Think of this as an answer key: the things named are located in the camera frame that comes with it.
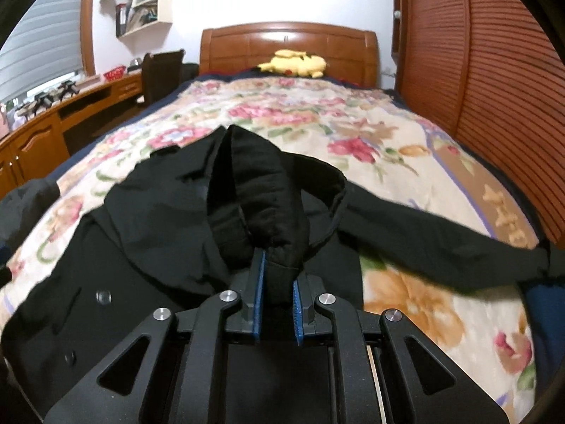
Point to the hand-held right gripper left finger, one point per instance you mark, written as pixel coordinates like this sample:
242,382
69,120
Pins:
258,300

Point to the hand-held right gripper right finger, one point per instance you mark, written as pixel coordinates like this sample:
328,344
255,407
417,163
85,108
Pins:
298,313

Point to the black jacket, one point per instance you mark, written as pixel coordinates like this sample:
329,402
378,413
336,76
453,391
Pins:
154,229

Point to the floral blanket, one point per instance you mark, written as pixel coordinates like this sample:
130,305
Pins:
309,119

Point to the yellow plush toy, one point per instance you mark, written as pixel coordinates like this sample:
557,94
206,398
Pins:
291,64

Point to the black chair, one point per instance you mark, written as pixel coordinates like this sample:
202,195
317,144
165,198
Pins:
161,75

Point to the dark grey folded garment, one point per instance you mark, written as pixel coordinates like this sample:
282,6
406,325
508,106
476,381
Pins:
26,207

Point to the silver kettle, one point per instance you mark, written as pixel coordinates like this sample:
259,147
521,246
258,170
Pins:
134,65

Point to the red basket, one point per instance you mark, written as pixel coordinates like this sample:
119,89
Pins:
114,73

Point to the wooden desk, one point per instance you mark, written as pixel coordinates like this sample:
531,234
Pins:
39,141

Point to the black metal gadget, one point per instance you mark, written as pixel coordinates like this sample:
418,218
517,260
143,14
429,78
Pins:
42,101
68,87

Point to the wooden louvered wardrobe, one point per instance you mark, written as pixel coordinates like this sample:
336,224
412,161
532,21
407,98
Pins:
485,75

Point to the black binders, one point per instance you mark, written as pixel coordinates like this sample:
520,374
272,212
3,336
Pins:
122,20

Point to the grey window blinds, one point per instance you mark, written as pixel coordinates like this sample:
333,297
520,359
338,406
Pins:
44,44

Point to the white wall shelf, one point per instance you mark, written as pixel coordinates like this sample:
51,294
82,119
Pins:
159,13

